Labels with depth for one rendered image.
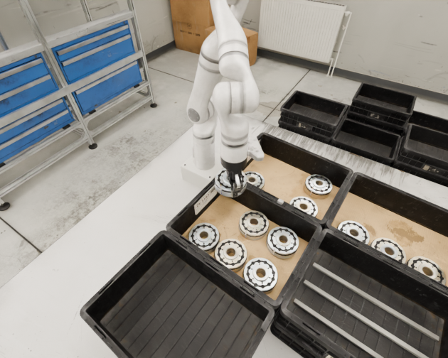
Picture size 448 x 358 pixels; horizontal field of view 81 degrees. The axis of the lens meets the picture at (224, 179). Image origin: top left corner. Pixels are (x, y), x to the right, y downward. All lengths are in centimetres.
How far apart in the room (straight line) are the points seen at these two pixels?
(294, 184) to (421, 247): 47
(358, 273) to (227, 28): 79
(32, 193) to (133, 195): 144
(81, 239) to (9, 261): 111
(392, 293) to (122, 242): 94
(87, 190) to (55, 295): 137
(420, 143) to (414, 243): 119
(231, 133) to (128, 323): 59
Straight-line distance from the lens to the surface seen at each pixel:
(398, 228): 112
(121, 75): 278
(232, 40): 66
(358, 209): 111
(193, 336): 82
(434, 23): 370
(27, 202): 255
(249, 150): 71
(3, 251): 235
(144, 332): 85
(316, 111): 220
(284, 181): 110
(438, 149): 222
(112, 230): 118
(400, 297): 99
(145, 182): 130
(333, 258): 96
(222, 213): 98
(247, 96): 59
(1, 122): 231
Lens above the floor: 163
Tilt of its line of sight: 48 degrees down
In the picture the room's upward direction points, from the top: straight up
